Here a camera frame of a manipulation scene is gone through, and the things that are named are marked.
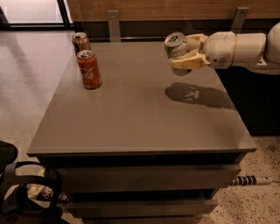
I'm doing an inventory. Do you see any left metal bracket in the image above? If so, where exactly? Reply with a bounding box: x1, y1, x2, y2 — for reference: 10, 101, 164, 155
107, 10, 121, 42

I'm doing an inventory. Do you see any black bag with straps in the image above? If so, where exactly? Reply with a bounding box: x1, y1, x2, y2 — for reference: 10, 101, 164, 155
0, 141, 64, 224

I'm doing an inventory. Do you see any lower grey drawer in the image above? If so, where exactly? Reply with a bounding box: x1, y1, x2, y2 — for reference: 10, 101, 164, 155
66, 199, 218, 218

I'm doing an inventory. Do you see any white green 7up can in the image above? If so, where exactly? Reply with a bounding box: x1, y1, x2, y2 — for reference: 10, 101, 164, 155
164, 31, 190, 76

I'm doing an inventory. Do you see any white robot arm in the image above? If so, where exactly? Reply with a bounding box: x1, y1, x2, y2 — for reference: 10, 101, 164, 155
164, 24, 280, 76

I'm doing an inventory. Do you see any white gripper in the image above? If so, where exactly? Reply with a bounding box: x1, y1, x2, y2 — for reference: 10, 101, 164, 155
168, 31, 235, 70

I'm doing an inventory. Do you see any right metal bracket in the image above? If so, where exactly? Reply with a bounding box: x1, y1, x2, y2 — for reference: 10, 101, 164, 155
230, 7, 249, 33

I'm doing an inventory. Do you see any striped black white stick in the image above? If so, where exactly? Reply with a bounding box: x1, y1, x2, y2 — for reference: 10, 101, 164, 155
231, 175, 272, 186

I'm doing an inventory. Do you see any brown soda can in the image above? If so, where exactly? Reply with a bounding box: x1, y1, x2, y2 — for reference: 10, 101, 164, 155
72, 32, 91, 54

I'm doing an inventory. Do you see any grey drawer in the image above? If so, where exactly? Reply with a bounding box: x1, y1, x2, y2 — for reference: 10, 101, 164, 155
58, 164, 241, 193
66, 199, 218, 218

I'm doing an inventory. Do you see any upper grey drawer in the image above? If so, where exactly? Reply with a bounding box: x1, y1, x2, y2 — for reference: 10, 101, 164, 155
58, 164, 241, 193

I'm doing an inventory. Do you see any metal bracket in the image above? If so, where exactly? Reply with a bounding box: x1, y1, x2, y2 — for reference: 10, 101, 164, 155
107, 10, 121, 42
230, 7, 249, 33

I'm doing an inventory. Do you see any red coca-cola can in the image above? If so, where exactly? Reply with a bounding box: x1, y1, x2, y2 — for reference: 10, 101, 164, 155
77, 50, 102, 89

